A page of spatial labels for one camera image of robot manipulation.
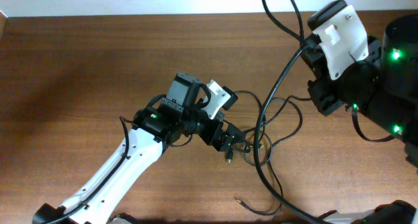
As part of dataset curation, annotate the black cable gold plug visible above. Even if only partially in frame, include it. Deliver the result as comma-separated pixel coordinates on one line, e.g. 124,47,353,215
221,89,313,168

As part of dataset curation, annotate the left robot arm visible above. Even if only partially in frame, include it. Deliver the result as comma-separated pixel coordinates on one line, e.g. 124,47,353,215
33,72,244,223

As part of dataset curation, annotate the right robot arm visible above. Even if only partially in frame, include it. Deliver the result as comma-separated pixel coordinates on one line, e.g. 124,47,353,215
302,14,417,166

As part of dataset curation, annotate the left camera black cable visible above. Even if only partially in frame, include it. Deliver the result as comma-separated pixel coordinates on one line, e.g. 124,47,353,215
42,116,131,224

